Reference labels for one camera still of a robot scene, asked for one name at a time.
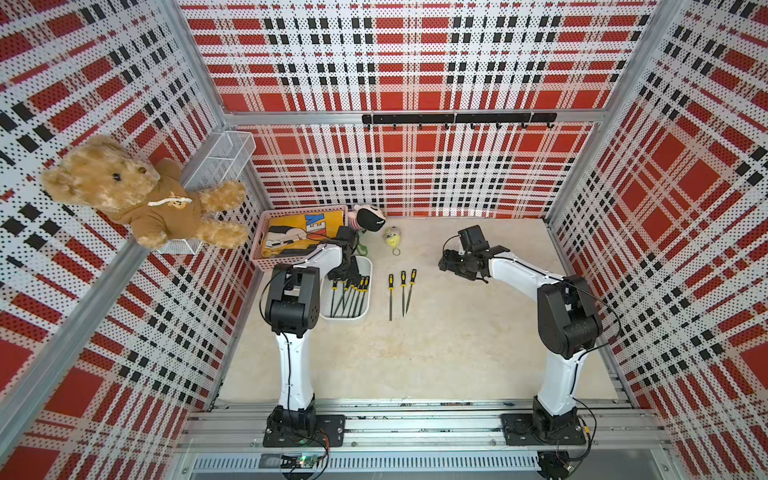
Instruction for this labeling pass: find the clear wall-mounted basket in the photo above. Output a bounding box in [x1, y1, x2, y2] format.
[156, 131, 256, 255]

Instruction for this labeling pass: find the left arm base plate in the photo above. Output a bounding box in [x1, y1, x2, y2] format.
[262, 410, 347, 448]

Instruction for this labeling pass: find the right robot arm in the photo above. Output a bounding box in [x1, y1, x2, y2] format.
[438, 225, 603, 440]

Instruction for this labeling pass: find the pink plastic basket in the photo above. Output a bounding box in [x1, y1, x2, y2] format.
[250, 205, 347, 274]

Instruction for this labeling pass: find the brown teddy bear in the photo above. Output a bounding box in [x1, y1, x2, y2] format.
[41, 135, 248, 250]

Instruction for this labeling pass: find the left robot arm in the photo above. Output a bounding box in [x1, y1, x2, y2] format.
[261, 226, 358, 437]

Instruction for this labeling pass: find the white plastic storage box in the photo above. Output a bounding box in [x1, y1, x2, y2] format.
[320, 257, 373, 322]

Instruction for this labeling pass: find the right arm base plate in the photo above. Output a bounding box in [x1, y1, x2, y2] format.
[501, 412, 587, 446]

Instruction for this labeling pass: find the pink black plush toy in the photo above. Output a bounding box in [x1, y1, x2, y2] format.
[347, 204, 387, 232]

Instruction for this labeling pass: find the green circuit board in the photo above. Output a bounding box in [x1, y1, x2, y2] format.
[280, 454, 324, 470]

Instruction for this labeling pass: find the yellow round keychain toy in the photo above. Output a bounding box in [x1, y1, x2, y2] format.
[383, 226, 401, 256]

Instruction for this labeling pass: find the aluminium mounting rail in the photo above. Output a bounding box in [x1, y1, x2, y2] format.
[169, 399, 684, 479]

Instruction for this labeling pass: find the yellow printed folded cloth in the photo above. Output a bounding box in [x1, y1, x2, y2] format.
[261, 210, 345, 258]

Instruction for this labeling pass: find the black wall hook rail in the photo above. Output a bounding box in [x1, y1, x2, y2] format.
[361, 112, 558, 126]

